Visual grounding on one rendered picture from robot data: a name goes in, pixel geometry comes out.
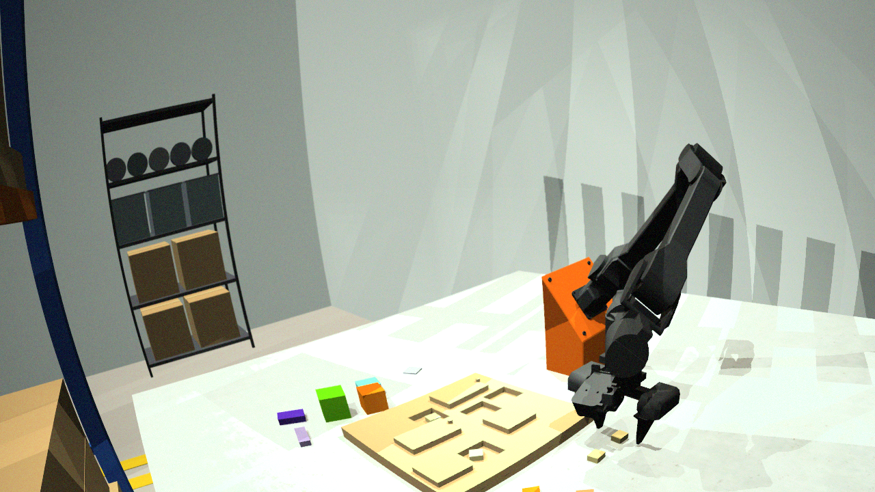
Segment green cube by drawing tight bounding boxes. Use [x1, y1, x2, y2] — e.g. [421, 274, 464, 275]
[316, 385, 351, 422]

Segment purple flat block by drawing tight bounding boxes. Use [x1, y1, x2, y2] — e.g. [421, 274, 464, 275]
[277, 409, 306, 426]

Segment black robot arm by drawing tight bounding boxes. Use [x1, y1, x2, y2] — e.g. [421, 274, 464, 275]
[571, 143, 726, 420]

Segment light teal cube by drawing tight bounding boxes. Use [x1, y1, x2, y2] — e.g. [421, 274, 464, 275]
[355, 377, 381, 387]

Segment pale yellow square board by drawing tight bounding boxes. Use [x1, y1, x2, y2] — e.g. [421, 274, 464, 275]
[341, 373, 593, 492]

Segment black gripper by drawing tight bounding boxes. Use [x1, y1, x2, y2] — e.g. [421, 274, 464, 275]
[567, 353, 680, 445]

